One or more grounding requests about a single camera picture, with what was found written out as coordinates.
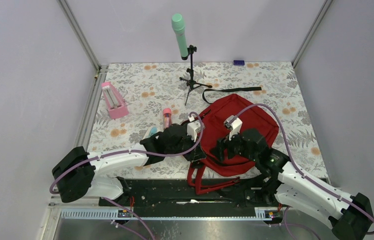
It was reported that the pink capped marker set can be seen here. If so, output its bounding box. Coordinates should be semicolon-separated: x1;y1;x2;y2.
162;108;173;129

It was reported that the red student backpack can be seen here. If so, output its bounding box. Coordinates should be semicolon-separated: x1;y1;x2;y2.
187;86;279;195

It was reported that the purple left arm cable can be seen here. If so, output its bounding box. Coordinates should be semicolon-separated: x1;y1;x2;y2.
49;111;205;240

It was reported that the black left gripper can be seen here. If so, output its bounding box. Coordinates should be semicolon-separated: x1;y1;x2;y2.
166;131;206;163

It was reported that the mint green microphone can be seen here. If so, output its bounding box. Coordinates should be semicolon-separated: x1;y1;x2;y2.
171;13;189;60

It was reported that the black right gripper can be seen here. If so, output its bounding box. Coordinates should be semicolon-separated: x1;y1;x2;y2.
209;126;258;163

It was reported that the black mini tripod stand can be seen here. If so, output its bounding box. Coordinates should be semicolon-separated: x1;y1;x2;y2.
179;45;213;106

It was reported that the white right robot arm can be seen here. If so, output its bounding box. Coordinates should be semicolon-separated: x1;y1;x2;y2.
210;128;374;240

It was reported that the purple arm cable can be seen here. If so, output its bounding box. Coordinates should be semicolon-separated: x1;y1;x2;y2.
233;103;374;240
49;111;205;240

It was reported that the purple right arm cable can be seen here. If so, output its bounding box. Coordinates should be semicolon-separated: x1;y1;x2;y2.
233;103;374;240

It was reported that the small blue block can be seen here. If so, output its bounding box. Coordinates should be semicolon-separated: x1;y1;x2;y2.
233;60;245;66

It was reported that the pink metronome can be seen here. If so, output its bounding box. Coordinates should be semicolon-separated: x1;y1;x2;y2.
101;82;129;120

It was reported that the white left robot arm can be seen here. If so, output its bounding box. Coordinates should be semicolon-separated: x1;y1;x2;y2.
49;121;206;206

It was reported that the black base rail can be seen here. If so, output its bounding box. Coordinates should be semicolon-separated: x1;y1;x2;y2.
114;176;280;218

